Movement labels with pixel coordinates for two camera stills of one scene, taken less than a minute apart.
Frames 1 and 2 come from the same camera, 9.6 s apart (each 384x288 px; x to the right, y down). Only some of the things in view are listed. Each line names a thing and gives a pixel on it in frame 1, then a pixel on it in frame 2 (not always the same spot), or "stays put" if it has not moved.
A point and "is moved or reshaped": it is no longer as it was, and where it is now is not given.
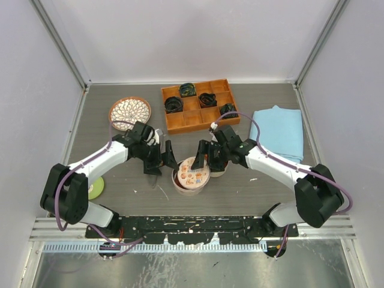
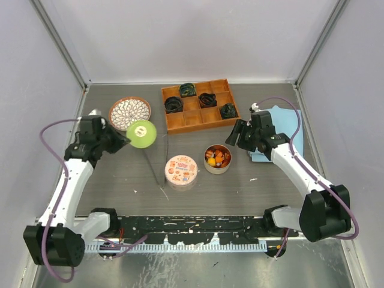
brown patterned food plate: (130, 109) stays put
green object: (96, 188) is moved or reshaped
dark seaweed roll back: (187, 90) stays put
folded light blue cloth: (281, 132) stays put
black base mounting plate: (192, 230) stays put
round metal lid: (192, 179) is moved or reshaped
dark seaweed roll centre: (207, 100) stays put
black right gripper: (206, 147) to (237, 129)
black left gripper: (153, 167) to (120, 140)
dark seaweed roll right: (228, 107) stays put
